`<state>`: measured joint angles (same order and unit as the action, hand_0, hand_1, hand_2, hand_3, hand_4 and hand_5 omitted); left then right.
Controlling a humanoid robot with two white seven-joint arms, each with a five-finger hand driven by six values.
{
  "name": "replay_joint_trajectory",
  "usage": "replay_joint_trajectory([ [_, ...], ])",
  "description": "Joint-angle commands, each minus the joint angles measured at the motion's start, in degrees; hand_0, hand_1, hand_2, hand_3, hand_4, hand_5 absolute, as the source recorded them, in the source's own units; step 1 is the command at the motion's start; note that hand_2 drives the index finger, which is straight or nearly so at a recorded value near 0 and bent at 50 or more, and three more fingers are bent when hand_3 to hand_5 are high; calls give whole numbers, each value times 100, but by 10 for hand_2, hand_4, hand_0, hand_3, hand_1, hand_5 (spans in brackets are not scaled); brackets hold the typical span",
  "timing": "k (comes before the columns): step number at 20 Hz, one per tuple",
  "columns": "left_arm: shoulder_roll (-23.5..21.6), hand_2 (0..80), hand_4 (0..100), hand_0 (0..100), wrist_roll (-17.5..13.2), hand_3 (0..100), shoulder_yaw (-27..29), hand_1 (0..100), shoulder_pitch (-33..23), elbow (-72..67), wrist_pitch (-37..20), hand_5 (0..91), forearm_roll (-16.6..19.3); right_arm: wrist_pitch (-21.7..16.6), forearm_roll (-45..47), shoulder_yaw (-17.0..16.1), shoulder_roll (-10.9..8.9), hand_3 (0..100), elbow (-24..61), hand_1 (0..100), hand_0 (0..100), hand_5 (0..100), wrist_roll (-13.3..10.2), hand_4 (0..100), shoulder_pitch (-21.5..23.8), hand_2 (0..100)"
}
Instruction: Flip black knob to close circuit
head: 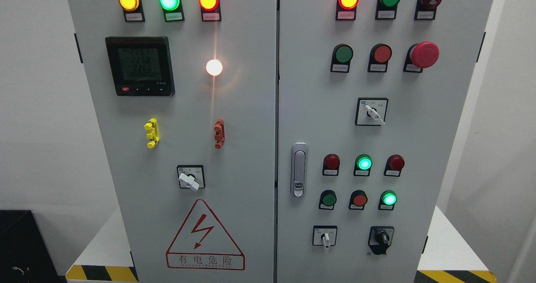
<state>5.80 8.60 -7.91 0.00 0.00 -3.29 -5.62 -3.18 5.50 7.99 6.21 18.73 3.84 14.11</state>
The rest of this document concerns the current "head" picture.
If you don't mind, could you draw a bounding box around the red lit indicator light left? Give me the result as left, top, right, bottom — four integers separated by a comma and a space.
198, 0, 222, 22

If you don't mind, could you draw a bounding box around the white glowing lamp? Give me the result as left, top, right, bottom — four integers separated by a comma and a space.
205, 59, 223, 77

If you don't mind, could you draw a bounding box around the green lit indicator light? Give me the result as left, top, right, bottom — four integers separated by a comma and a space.
159, 0, 185, 22

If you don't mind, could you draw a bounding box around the dark red indicator light left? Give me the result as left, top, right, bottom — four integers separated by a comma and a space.
322, 154, 340, 176

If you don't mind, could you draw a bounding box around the grey electrical control cabinet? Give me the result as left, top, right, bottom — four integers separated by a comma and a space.
68, 0, 493, 283

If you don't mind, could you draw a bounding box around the red push button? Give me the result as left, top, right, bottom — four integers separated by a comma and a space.
348, 190, 368, 210
367, 43, 392, 73

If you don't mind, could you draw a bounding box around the black rotary knob switch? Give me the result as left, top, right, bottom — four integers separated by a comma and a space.
368, 226, 394, 255

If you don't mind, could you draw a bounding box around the red lit indicator light right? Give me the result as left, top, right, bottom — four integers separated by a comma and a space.
335, 0, 359, 21

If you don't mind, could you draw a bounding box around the green push button lower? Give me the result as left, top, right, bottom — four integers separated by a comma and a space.
318, 190, 337, 210

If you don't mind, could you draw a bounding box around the silver cabinet door handle lock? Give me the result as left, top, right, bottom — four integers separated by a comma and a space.
291, 142, 308, 198

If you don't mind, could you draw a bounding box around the white rotary selector switch upper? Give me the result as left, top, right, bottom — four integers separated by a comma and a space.
355, 98, 389, 126

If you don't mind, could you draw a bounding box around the white rotary selector switch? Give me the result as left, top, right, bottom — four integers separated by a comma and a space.
312, 225, 338, 248
355, 98, 389, 126
176, 165, 206, 191

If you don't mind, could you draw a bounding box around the green indicator light top right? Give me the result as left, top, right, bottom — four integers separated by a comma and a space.
375, 0, 400, 20

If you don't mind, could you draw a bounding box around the dark red indicator light right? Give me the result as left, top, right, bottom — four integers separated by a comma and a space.
384, 154, 405, 178

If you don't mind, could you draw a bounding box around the red terminal connector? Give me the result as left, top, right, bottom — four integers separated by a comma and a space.
213, 118, 225, 149

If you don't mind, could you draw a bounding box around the white rotary selector switch lower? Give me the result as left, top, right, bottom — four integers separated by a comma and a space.
312, 225, 338, 248

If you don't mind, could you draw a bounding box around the red push button upper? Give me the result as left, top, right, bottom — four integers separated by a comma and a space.
367, 43, 392, 73

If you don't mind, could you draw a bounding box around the yellow terminal connector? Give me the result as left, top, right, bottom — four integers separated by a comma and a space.
144, 118, 160, 148

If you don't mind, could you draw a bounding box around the green lit indicator lower right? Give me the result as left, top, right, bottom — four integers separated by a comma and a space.
378, 190, 397, 211

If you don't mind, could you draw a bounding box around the dark red buzzer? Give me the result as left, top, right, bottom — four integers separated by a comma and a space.
414, 0, 442, 21

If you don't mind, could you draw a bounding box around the red electric hazard warning sticker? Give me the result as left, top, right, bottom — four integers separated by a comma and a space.
166, 199, 245, 271

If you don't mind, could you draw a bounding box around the black digital power meter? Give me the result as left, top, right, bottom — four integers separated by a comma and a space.
105, 36, 175, 97

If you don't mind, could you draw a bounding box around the dark red indicator light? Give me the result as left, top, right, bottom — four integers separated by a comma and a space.
322, 154, 340, 176
384, 154, 405, 178

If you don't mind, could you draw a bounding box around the white rotary selector switch left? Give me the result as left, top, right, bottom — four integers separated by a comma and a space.
176, 165, 206, 191

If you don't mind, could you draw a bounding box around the yellow indicator light top left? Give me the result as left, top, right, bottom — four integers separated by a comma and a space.
119, 0, 145, 22

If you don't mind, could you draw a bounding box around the black box lower left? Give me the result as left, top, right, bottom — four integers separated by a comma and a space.
0, 210, 61, 283

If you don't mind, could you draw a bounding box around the white platform with hazard stripes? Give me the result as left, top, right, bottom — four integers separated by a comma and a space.
66, 208, 497, 283

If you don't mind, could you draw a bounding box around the red emergency stop mushroom button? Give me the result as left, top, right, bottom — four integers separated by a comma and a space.
403, 41, 440, 73

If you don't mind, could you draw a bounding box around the green push button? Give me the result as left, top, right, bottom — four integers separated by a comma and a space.
318, 190, 337, 210
330, 44, 353, 73

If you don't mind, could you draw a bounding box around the red push button lower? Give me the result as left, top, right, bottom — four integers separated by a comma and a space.
348, 190, 368, 210

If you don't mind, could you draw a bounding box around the green push button upper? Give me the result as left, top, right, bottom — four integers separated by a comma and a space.
330, 44, 353, 73

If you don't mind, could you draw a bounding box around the red lit indicator light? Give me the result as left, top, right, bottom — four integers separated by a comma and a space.
198, 0, 222, 22
335, 0, 359, 21

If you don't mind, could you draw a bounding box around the green lit indicator middle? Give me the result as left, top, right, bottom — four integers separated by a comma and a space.
353, 154, 373, 177

